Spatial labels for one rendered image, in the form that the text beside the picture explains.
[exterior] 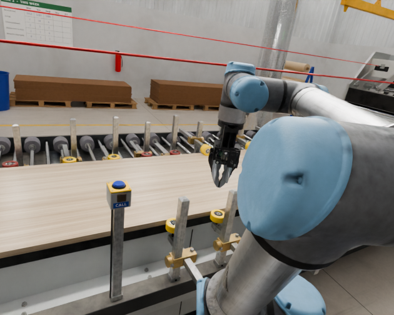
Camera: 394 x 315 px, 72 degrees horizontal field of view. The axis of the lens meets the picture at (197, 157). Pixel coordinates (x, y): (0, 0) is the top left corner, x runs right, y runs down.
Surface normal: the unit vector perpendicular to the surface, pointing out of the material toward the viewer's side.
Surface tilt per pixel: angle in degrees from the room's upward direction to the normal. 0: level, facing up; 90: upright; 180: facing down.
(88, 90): 90
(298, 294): 8
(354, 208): 88
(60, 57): 90
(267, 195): 82
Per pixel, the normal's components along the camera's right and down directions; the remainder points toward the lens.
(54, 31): 0.43, 0.40
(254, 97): 0.05, 0.39
